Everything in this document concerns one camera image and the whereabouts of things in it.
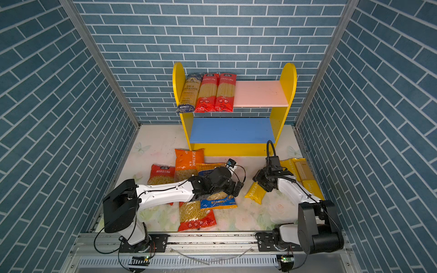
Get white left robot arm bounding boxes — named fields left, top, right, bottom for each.
left=102, top=166, right=245, bottom=245

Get aluminium corner post right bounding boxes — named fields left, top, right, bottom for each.
left=295, top=0, right=361, bottom=129

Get red spaghetti bag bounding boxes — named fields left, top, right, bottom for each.
left=215, top=73, right=237, bottom=112
left=195, top=73, right=220, bottom=113

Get blue elbow pasta bag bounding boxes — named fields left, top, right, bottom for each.
left=200, top=192, right=238, bottom=210

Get red macaroni bag front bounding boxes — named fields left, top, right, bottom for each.
left=178, top=201, right=217, bottom=232

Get red macaroni bag back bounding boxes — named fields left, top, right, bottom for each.
left=147, top=164, right=175, bottom=185

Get yellow shelf unit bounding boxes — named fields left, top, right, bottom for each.
left=180, top=63, right=297, bottom=157

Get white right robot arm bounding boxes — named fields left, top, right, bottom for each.
left=253, top=166, right=344, bottom=254

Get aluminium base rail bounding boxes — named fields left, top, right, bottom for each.
left=61, top=232, right=360, bottom=273

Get yellow spaghetti box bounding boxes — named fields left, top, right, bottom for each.
left=292, top=158, right=324, bottom=200
left=245, top=157, right=303, bottom=204

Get dark blue spaghetti bag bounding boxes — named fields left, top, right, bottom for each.
left=176, top=73, right=203, bottom=113

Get red macaroni bag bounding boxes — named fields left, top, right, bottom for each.
left=147, top=164, right=175, bottom=185
left=178, top=201, right=217, bottom=232

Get aluminium corner post left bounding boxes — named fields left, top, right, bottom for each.
left=58, top=0, right=141, bottom=129

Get orange pasta bag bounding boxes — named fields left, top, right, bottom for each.
left=175, top=149, right=204, bottom=182

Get aluminium corner post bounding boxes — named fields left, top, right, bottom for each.
left=295, top=0, right=361, bottom=129
left=58, top=0, right=141, bottom=129

